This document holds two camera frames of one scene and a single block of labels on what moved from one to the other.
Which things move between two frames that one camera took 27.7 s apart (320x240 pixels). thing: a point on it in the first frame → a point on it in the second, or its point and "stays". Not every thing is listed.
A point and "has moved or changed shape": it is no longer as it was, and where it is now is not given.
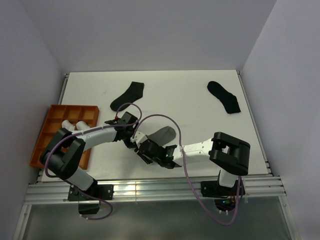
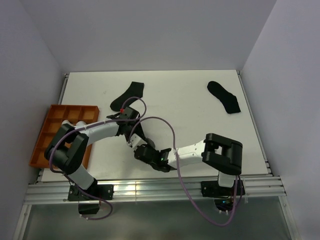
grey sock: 163,136 has moved or changed shape
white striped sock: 81,125 stays
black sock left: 134,92 stays
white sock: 65,124 stays
